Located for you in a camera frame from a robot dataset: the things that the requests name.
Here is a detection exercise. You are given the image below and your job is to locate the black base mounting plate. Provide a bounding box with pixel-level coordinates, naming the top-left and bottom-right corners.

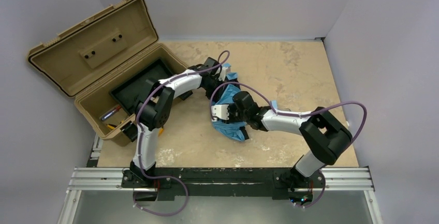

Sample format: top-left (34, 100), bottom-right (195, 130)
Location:
top-left (121, 168), bottom-right (326, 203)

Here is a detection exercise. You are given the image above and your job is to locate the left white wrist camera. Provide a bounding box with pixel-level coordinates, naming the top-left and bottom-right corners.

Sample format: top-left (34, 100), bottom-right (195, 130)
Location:
top-left (217, 63), bottom-right (231, 82)

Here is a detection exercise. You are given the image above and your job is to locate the black toolbox front latch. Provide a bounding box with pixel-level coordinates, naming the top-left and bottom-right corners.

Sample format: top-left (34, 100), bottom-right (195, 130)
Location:
top-left (120, 122), bottom-right (138, 142)

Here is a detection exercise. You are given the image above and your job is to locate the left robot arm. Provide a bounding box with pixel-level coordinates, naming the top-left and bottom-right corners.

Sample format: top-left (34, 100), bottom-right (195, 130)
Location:
top-left (121, 57), bottom-right (226, 188)

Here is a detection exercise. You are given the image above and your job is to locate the black toolbox latch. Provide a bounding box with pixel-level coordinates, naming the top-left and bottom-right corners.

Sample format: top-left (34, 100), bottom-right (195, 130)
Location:
top-left (120, 122), bottom-right (138, 142)
top-left (179, 91), bottom-right (193, 101)

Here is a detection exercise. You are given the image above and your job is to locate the aluminium rail frame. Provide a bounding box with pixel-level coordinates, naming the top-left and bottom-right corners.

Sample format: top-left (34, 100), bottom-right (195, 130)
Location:
top-left (56, 133), bottom-right (383, 224)

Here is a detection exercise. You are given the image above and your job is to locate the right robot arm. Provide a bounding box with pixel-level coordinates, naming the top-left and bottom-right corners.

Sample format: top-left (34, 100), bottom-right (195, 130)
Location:
top-left (212, 91), bottom-right (353, 187)

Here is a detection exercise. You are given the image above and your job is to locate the black toolbox tray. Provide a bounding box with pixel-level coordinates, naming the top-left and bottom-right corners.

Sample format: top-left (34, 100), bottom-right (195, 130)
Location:
top-left (109, 57), bottom-right (174, 114)

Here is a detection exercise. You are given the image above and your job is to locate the tan plastic toolbox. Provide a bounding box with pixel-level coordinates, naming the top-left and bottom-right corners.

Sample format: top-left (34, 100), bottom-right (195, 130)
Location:
top-left (27, 0), bottom-right (187, 146)

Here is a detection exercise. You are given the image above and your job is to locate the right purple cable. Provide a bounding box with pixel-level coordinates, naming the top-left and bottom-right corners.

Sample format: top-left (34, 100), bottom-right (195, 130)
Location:
top-left (209, 81), bottom-right (368, 210)

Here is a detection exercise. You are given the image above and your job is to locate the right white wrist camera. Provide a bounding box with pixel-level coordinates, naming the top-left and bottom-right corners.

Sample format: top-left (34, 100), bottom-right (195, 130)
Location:
top-left (211, 103), bottom-right (230, 122)

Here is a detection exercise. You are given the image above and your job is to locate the yellow tape measure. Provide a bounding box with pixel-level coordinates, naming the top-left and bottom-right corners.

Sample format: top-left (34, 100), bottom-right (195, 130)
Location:
top-left (158, 127), bottom-right (164, 137)

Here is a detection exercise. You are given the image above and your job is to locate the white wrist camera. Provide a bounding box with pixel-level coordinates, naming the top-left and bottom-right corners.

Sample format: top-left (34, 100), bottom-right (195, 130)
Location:
top-left (217, 63), bottom-right (231, 82)
top-left (211, 103), bottom-right (230, 122)

